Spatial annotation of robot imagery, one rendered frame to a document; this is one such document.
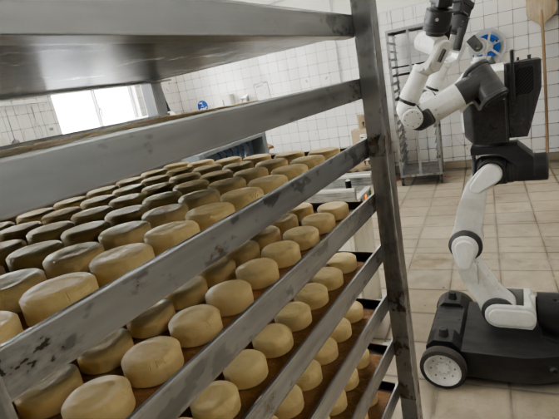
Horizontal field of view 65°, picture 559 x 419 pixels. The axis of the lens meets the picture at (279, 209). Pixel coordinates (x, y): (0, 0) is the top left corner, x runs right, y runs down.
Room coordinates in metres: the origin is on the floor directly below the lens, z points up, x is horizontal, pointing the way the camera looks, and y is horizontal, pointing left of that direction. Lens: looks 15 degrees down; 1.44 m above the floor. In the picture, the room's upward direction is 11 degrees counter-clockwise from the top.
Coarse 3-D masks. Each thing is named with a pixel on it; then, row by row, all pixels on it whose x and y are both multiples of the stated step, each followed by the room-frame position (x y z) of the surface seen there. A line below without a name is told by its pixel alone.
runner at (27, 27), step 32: (0, 0) 0.25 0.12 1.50; (32, 0) 0.27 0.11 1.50; (64, 0) 0.28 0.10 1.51; (96, 0) 0.30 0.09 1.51; (128, 0) 0.32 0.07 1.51; (160, 0) 0.35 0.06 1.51; (192, 0) 0.38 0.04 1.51; (224, 0) 0.42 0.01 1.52; (0, 32) 0.25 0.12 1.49; (32, 32) 0.26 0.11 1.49; (64, 32) 0.28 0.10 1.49; (96, 32) 0.30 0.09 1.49; (128, 32) 0.32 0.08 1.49; (160, 32) 0.34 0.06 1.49; (192, 32) 0.37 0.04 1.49; (224, 32) 0.41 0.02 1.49; (256, 32) 0.46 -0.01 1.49; (288, 32) 0.51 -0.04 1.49; (320, 32) 0.58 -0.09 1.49; (352, 32) 0.68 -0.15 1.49
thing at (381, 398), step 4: (380, 392) 0.69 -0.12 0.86; (384, 392) 0.69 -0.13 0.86; (376, 396) 0.67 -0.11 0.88; (380, 396) 0.69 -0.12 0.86; (384, 396) 0.68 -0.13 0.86; (388, 396) 0.68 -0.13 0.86; (376, 400) 0.67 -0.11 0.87; (380, 400) 0.68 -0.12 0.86; (384, 400) 0.67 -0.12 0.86; (372, 404) 0.66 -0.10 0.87; (376, 404) 0.67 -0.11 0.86; (380, 404) 0.66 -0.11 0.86; (384, 404) 0.66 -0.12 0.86; (372, 408) 0.66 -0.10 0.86; (376, 408) 0.66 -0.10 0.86; (380, 408) 0.65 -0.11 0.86; (368, 412) 0.65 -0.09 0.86; (372, 412) 0.65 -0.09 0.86; (376, 412) 0.65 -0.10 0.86; (380, 412) 0.65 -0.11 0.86; (368, 416) 0.63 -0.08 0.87; (372, 416) 0.64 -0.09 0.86; (376, 416) 0.64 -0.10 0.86; (380, 416) 0.64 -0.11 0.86
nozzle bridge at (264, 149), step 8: (256, 136) 2.77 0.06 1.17; (264, 136) 2.85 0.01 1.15; (232, 144) 2.53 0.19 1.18; (240, 144) 2.61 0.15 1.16; (256, 144) 2.86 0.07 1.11; (264, 144) 2.83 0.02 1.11; (208, 152) 2.32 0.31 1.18; (216, 152) 2.38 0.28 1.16; (224, 152) 2.59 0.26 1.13; (240, 152) 2.74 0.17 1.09; (248, 152) 2.81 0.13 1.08; (256, 152) 2.86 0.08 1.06; (264, 152) 2.84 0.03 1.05; (184, 160) 2.30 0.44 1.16; (192, 160) 2.27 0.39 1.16
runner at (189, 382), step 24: (360, 216) 0.62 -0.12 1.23; (336, 240) 0.54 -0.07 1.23; (312, 264) 0.48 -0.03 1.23; (288, 288) 0.43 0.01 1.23; (264, 312) 0.39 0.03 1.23; (216, 336) 0.33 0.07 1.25; (240, 336) 0.35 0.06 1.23; (192, 360) 0.30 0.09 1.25; (216, 360) 0.32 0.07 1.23; (168, 384) 0.28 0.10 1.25; (192, 384) 0.30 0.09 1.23; (144, 408) 0.26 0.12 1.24; (168, 408) 0.27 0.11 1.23
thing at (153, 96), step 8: (144, 88) 0.92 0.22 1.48; (152, 88) 0.91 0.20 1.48; (160, 88) 0.93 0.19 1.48; (144, 96) 0.92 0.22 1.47; (152, 96) 0.91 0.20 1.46; (160, 96) 0.92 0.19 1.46; (152, 104) 0.91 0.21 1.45; (160, 104) 0.92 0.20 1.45; (152, 112) 0.91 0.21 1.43; (160, 112) 0.91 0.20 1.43
